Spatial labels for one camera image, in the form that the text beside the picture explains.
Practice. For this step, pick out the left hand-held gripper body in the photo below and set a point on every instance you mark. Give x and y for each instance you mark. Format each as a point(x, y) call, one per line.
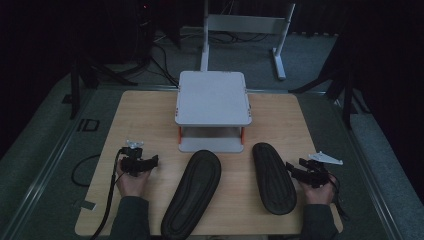
point(132, 163)

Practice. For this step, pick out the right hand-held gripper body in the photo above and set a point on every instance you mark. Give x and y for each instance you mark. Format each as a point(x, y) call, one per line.
point(318, 171)

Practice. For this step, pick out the person's left hand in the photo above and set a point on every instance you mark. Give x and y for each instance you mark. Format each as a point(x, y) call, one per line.
point(133, 185)

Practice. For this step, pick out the person's right hand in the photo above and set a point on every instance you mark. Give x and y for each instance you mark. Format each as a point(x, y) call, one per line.
point(316, 195)

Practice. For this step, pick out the black slipper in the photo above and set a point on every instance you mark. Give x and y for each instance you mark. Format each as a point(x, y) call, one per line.
point(274, 178)
point(191, 196)

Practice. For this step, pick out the grey two-tier shoe rack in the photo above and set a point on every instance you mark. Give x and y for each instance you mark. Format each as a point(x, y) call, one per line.
point(213, 100)

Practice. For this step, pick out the black tripod stand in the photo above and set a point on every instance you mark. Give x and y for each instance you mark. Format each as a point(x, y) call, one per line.
point(91, 71)
point(343, 86)

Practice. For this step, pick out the white metal stand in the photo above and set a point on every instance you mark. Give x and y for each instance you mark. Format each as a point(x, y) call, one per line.
point(245, 24)

